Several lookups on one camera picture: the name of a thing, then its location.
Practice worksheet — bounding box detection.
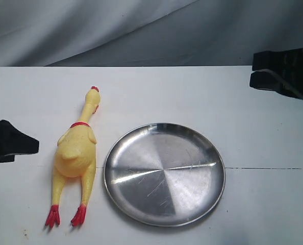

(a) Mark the yellow rubber chicken toy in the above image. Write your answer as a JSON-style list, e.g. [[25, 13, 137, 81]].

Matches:
[[45, 86, 100, 229]]

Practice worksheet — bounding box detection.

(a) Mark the grey backdrop cloth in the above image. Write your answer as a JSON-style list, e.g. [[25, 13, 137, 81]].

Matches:
[[0, 1, 303, 66]]

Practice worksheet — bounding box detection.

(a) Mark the round stainless steel plate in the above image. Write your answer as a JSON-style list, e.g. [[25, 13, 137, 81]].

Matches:
[[104, 123, 226, 227]]

